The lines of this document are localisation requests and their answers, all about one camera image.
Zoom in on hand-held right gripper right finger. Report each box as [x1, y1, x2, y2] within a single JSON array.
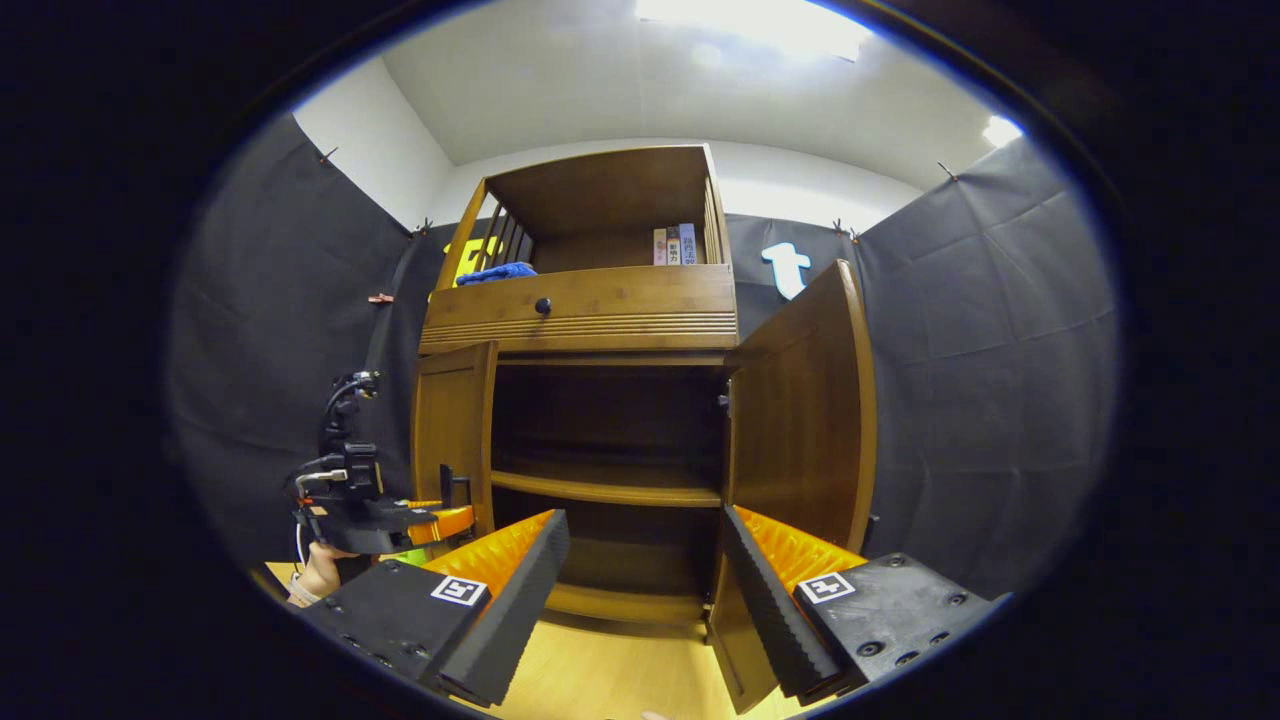
[[722, 504, 1011, 706]]

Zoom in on black backdrop cloth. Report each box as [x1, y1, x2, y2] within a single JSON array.
[[168, 112, 1119, 601]]

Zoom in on wooden drawer with black knob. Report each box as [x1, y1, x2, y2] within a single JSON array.
[[418, 263, 741, 356]]

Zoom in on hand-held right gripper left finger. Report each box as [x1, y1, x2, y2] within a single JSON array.
[[300, 508, 571, 709]]

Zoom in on large ceiling light panel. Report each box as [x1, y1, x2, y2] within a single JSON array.
[[635, 0, 873, 63]]

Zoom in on wooden cabinet door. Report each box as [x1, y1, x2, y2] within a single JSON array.
[[705, 258, 879, 716], [412, 340, 499, 536]]

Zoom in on wooden double-door shoe cabinet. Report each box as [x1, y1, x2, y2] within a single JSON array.
[[412, 145, 741, 631]]

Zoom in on blue cloth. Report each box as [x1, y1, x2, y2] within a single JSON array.
[[455, 262, 538, 287]]

